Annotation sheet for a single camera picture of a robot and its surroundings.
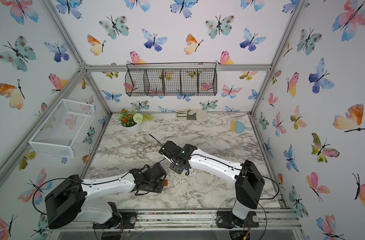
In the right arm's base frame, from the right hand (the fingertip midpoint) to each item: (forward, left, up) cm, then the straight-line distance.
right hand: (179, 161), depth 80 cm
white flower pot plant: (+28, +35, -3) cm, 45 cm away
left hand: (-10, +9, -13) cm, 18 cm away
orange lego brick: (-7, +8, -13) cm, 17 cm away
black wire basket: (+49, +9, +17) cm, 53 cm away
